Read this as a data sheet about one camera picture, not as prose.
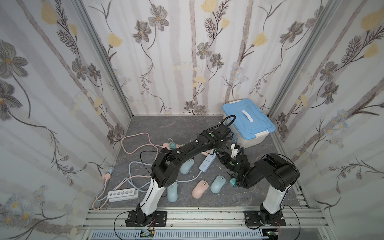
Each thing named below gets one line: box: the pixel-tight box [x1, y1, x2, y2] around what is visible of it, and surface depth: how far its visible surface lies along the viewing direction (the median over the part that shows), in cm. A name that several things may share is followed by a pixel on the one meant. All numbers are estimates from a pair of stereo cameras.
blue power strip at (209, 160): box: [199, 149, 217, 173], surface depth 90 cm
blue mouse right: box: [210, 175, 227, 194], surface depth 86 cm
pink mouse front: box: [192, 180, 209, 199], surface depth 84 cm
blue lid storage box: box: [222, 98, 277, 149], surface depth 95 cm
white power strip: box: [107, 188, 139, 203], surface depth 80 cm
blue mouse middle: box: [180, 158, 195, 175], surface depth 93 cm
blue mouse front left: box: [167, 181, 178, 203], surface depth 83 cm
